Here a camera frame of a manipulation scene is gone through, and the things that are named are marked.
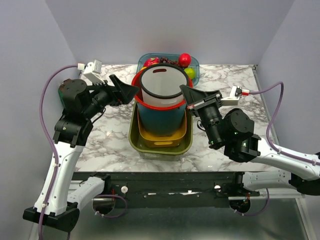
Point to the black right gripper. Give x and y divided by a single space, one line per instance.
197 100

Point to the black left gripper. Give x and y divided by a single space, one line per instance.
122 93

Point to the red mesh basket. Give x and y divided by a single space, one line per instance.
160 88

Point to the white cylindrical container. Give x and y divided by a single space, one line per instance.
160 85

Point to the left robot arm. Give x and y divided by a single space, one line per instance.
55 206

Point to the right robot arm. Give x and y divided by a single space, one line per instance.
227 126

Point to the clear teal fruit basket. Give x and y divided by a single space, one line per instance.
194 64

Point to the teal plastic bucket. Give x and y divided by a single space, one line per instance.
161 121

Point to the pink dragon fruit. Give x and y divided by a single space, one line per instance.
150 61

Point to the red apple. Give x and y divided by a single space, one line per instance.
184 60

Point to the dark purple grape bunch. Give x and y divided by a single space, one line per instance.
165 60

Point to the olive green plastic tub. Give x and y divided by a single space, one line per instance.
160 153

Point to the yellow plastic bin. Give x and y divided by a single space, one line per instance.
154 141

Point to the green pot with brown top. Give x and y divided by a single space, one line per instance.
65 93

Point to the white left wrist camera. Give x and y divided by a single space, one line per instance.
92 71

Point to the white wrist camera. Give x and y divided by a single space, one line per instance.
92 71
235 95

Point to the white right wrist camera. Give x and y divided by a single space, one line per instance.
235 95

